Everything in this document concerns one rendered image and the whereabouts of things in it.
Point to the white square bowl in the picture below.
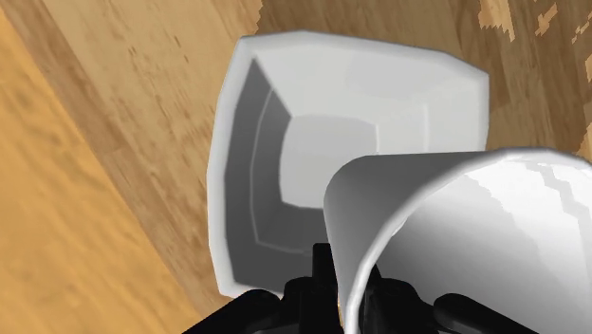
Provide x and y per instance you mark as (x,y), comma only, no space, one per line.
(333,139)

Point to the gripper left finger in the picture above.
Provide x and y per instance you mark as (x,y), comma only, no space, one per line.
(305,305)

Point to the white cup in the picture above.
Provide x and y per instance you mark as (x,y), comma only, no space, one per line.
(462,217)

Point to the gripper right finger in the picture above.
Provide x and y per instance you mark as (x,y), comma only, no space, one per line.
(393,307)

